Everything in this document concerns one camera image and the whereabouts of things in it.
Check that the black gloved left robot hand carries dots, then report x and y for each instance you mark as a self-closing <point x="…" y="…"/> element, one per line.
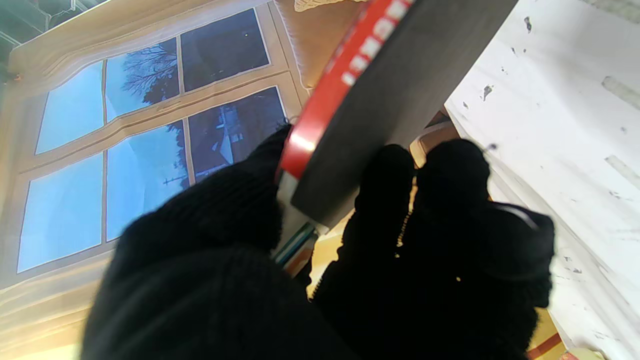
<point x="200" y="280"/>

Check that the red ping pong bat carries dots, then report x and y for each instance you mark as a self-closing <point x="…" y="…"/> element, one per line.
<point x="390" y="100"/>

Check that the printed living room backdrop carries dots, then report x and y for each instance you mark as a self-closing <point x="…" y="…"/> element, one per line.
<point x="125" y="125"/>

